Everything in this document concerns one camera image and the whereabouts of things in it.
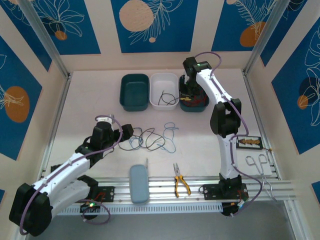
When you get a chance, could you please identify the black tray with orange parts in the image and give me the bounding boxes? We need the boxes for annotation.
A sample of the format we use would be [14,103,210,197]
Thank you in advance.
[236,136,263,150]

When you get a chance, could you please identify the aluminium frame post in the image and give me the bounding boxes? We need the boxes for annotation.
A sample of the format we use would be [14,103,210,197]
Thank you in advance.
[242,0,288,76]
[17,0,72,80]

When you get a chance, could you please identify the small board with green light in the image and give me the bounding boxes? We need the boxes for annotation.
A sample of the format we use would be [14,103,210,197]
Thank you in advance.
[222,198,249,216]
[79,199,101,213]

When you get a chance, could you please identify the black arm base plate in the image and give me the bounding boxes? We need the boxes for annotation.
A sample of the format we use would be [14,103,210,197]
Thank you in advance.
[202,183,250,201]
[96,186,116,202]

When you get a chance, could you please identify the red cable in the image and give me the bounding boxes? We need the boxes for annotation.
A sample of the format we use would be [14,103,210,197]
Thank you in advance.
[186,96,210,106]
[185,95,210,106]
[184,96,208,106]
[186,95,209,106]

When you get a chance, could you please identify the white plastic bin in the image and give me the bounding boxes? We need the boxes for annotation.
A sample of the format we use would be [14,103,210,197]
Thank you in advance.
[149,72,180,111]

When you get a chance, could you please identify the aluminium side rail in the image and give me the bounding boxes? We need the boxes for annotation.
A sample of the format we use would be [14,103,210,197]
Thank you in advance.
[36,72,73,183]
[241,69,282,181]

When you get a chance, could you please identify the white slotted cable duct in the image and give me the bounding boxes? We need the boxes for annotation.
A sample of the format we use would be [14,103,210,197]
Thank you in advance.
[59,201,224,216]

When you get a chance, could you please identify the silver scissors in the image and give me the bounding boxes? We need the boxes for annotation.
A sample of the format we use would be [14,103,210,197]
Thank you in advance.
[245,154,278,202]

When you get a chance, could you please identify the grey-blue oblong case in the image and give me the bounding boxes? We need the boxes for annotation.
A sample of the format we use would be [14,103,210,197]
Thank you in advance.
[129,163,150,205]

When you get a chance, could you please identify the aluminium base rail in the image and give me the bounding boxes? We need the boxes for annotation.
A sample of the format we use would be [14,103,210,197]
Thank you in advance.
[26,176,297,201]

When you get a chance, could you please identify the yellow-handled pliers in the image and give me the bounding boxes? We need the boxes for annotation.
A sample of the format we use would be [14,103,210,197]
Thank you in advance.
[172,162,192,198]

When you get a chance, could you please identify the black cable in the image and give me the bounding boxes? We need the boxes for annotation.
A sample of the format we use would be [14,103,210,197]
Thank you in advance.
[138,127,166,152]
[158,90,180,106]
[118,127,142,152]

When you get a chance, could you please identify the teal plastic bin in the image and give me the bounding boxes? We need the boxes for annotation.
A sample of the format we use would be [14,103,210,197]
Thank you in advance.
[119,73,151,113]
[178,74,210,113]

